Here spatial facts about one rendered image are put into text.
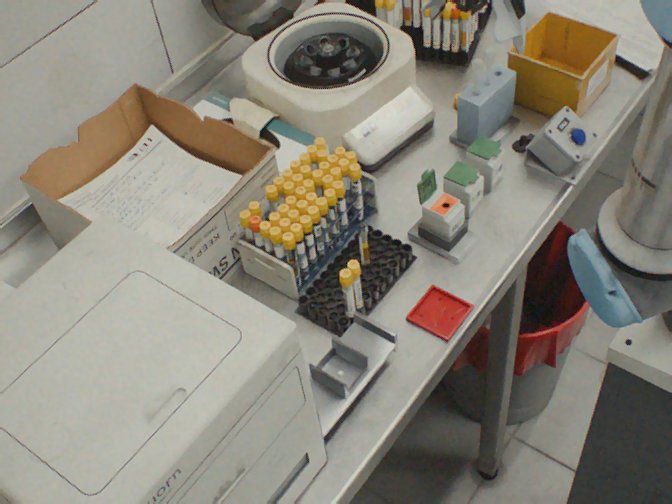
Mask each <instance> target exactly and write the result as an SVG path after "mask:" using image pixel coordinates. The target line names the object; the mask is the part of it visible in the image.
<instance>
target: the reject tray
mask: <svg viewBox="0 0 672 504"><path fill-rule="evenodd" d="M473 309H474V304H472V303H470V302H468V301H466V300H464V299H461V298H459V297H457V296H455V295H453V294H451V293H449V292H447V291H445V290H442V289H440V287H438V286H436V285H434V284H432V285H431V286H430V287H429V290H428V291H427V292H426V293H425V295H423V296H422V297H421V298H420V299H419V301H418V302H417V303H416V304H415V306H414V308H413V309H412V310H411V312H410V313H409V314H408V315H407V317H405V320H407V321H409V322H411V323H413V324H415V325H416V327H418V328H420V329H422V330H424V331H427V332H429V333H431V334H432V335H434V336H436V337H438V338H440V339H442V340H445V341H447V342H449V341H450V339H451V338H452V337H453V336H454V334H455V333H456V332H457V330H458V329H459V328H460V325H461V324H463V323H464V321H465V320H466V319H467V317H468V316H469V315H470V313H471V312H472V311H473Z"/></svg>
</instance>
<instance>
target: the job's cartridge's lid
mask: <svg viewBox="0 0 672 504"><path fill-rule="evenodd" d="M420 177H421V181H420V182H419V183H418V184H417V191H418V198H419V204H420V205H422V204H423V203H425V202H426V201H428V200H429V199H430V198H431V197H432V196H433V194H434V192H435V191H436V190H437V183H436V176H435V169H434V168H432V169H431V170H430V171H429V169H427V170H426V171H424V172H423V173H422V175H421V176H420Z"/></svg>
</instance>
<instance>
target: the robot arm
mask: <svg viewBox="0 0 672 504"><path fill-rule="evenodd" d="M448 2H451V3H454V4H456V9H457V10H460V11H462V12H466V13H468V12H469V11H470V10H471V16H474V15H475V14H476V12H477V11H478V10H480V9H482V8H483V7H484V6H486V5H487V4H488V2H489V0H429V1H428V2H426V3H425V4H424V5H423V6H422V8H421V9H420V11H421V12H423V11H424V10H426V9H429V8H431V20H433V21H434V20H435V19H436V18H437V17H438V16H439V15H440V13H441V12H442V11H443V10H444V8H445V5H447V3H448ZM639 3H640V6H641V9H642V12H643V14H645V16H646V18H647V20H648V21H649V23H650V24H651V26H652V28H653V29H654V31H655V32H656V34H657V36H658V38H659V40H660V41H661V42H662V44H664V45H665V46H664V50H662V54H661V57H660V60H659V64H658V67H657V71H656V75H655V78H654V82H653V85H652V88H651V93H650V96H649V99H648V103H647V106H646V110H645V114H644V117H643V121H642V124H641V127H639V132H638V135H637V138H636V142H635V145H634V149H633V153H632V156H631V160H630V163H629V166H628V171H627V174H626V178H625V181H624V184H623V187H622V188H620V189H617V191H616V192H614V193H613V194H612V195H610V196H609V197H608V199H607V200H606V201H605V202H604V204H603V206H602V207H601V211H600V214H599V218H598V221H596V225H595V226H593V227H591V228H588V229H584V228H583V229H580V233H578V234H574V235H572V236H571V237H570V238H569V241H568V246H567V249H568V257H569V261H570V265H571V268H572V272H573V275H574V277H575V280H576V282H578V284H579V286H580V289H581V291H582V293H583V295H584V297H585V299H586V300H587V302H588V304H589V305H590V307H591V309H592V311H593V312H594V313H595V314H596V316H598V317H599V318H600V319H601V320H602V321H603V322H605V323H606V324H607V325H609V326H612V327H618V329H620V327H624V326H627V325H630V324H633V323H639V324H640V323H643V320H646V319H648V318H651V317H654V316H656V315H660V314H662V317H663V320H664V322H665V324H666V326H667V327H668V330H669V331H670V333H671V334H672V0H639ZM492 7H493V9H494V12H495V15H496V22H495V25H494V28H493V36H494V39H495V41H496V42H498V43H502V42H506V41H508V40H510V39H513V44H514V46H515V48H516V50H517V52H518V55H521V54H523V52H524V50H525V43H526V17H525V15H526V6H525V0H492Z"/></svg>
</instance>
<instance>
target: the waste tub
mask: <svg viewBox="0 0 672 504"><path fill-rule="evenodd" d="M620 36H621V34H618V33H615V32H612V31H609V30H606V28H602V27H599V26H595V25H592V24H589V23H586V22H582V21H579V20H576V19H573V18H570V17H567V16H564V15H560V14H557V13H554V12H551V10H546V12H545V13H544V15H542V16H541V17H540V18H539V19H538V20H537V21H536V22H535V23H534V24H533V25H532V26H531V27H530V28H529V29H528V30H527V31H526V43H525V50H524V52H523V54H521V55H518V52H517V50H516V48H515V46H514V45H513V46H512V47H511V48H510V49H509V50H508V51H507V53H509V55H508V67H507V68H509V69H511V70H514V71H516V81H515V92H514V103H515V104H517V105H520V106H523V107H526V108H528V109H531V110H534V111H536V112H539V114H542V115H545V116H547V117H550V118H552V117H554V116H555V115H556V114H557V113H558V111H559V110H561V109H562V108H563V107H565V106H568V107H569V108H570V109H571V110H572V111H573V113H574V114H575V115H576V116H578V117H580V118H582V117H583V116H584V115H585V113H586V111H587V110H588V109H589V108H590V106H591V105H592V104H593V103H594V102H595V100H596V99H597V98H598V97H599V95H601V94H602V93H603V92H604V90H605V88H606V87H607V86H608V85H609V84H610V80H611V75H612V71H613V65H614V60H615V55H616V50H617V44H618V39H619V37H620Z"/></svg>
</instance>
